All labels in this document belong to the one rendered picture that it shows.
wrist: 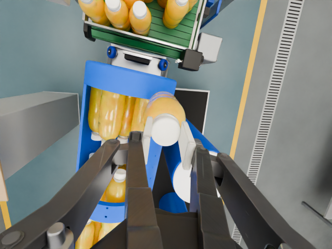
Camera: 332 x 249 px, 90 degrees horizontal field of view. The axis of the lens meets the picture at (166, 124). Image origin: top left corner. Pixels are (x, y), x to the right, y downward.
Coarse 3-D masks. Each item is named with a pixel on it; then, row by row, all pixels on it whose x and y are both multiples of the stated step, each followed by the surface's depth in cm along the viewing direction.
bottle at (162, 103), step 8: (152, 96) 38; (160, 96) 29; (168, 96) 30; (152, 104) 26; (160, 104) 25; (168, 104) 25; (176, 104) 26; (144, 112) 27; (152, 112) 25; (160, 112) 24; (168, 112) 24; (176, 112) 25; (184, 112) 28; (144, 120) 26; (176, 120) 23; (184, 120) 26
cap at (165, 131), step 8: (160, 120) 21; (168, 120) 21; (152, 128) 21; (160, 128) 21; (168, 128) 21; (176, 128) 21; (152, 136) 22; (160, 136) 22; (168, 136) 22; (176, 136) 22; (160, 144) 22; (168, 144) 22
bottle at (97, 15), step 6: (78, 0) 48; (96, 0) 48; (102, 0) 51; (84, 6) 48; (90, 6) 48; (96, 6) 49; (102, 6) 51; (84, 12) 51; (90, 12) 50; (96, 12) 51; (102, 12) 53; (90, 18) 55; (96, 18) 54; (102, 18) 56; (102, 24) 61; (108, 24) 63
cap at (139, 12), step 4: (136, 4) 47; (140, 4) 47; (144, 4) 47; (136, 8) 47; (140, 8) 47; (144, 8) 47; (136, 12) 47; (140, 12) 47; (144, 12) 47; (136, 16) 49; (140, 16) 48
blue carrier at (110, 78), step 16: (96, 64) 42; (96, 80) 42; (112, 80) 41; (128, 80) 41; (144, 80) 42; (160, 80) 44; (144, 96) 43; (80, 128) 52; (80, 144) 53; (96, 144) 68; (80, 160) 59; (96, 208) 51; (112, 208) 51
